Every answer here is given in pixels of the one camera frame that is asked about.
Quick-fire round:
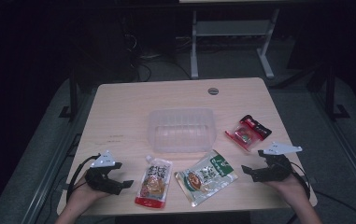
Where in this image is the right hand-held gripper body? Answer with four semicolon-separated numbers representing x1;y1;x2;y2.
250;142;303;183

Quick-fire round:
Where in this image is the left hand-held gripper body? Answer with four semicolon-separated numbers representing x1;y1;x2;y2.
84;150;124;196

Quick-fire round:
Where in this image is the white red spout pouch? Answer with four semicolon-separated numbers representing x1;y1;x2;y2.
134;154;174;209

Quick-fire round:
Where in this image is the person's left hand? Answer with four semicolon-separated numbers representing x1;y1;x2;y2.
67;176;112;206

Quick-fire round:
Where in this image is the person's right hand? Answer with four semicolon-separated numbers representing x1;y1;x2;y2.
263;174;309;205

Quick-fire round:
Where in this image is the red black snack packet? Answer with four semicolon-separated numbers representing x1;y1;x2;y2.
224;114;273;152

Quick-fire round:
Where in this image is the green white sauce packet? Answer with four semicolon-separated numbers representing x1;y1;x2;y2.
174;149;239;208

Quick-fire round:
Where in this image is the clear plastic container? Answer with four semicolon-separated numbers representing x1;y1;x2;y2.
147;107;218;154

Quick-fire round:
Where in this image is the black metal stand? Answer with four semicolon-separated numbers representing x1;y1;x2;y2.
58;69;80;122
323;63;351;122

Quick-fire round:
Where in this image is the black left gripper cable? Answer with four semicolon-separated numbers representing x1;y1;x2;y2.
65;153;102;203

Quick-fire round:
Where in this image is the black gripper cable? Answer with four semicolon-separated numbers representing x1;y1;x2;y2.
65;153;102;203
286;161;356;224

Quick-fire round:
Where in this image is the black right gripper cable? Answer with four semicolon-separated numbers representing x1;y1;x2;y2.
286;161;356;224

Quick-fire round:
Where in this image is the metal floor rail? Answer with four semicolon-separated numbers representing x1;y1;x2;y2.
309;91;356;202
19;133;84;224

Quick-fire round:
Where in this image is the tangle of black cables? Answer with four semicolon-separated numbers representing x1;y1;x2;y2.
121;15;192;82

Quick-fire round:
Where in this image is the white desk frame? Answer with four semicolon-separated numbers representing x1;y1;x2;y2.
190;8;281;79

